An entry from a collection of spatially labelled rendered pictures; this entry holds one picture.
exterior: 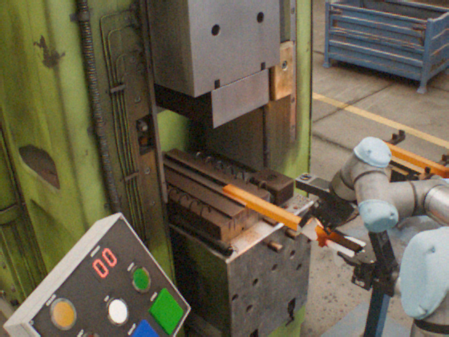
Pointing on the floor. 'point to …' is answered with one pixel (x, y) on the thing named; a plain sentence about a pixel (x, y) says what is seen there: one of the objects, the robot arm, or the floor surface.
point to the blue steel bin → (389, 37)
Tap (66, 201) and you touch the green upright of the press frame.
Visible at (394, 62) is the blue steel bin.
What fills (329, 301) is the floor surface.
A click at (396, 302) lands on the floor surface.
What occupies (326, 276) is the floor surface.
